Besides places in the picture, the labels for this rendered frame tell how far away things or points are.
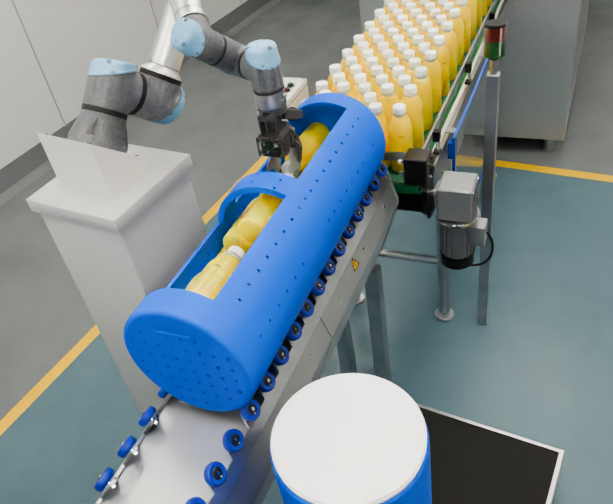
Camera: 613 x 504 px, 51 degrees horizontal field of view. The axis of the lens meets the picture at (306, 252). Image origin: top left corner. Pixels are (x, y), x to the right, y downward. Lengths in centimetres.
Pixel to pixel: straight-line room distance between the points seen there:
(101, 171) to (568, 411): 178
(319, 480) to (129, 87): 110
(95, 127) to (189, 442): 82
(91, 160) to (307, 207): 57
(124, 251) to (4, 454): 136
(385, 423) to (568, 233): 222
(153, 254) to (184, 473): 67
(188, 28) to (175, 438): 87
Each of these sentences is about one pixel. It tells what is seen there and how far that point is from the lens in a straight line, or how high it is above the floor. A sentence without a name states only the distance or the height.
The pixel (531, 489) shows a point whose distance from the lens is 216.
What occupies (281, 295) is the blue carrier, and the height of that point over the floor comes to 114.
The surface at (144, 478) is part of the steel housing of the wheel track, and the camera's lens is 136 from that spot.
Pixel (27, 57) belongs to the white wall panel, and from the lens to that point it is 458.
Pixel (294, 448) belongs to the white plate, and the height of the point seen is 104.
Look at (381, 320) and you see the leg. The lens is 222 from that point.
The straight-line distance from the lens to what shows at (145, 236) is 174.
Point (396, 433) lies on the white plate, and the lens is 117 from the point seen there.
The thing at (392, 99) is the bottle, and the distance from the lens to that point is 208.
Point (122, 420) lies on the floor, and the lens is 273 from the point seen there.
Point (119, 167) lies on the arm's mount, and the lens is 172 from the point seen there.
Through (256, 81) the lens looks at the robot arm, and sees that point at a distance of 154.
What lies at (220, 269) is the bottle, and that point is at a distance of 129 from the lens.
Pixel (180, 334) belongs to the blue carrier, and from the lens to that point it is 121.
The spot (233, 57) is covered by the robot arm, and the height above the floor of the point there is 144.
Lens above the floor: 200
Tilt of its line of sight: 39 degrees down
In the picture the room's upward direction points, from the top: 11 degrees counter-clockwise
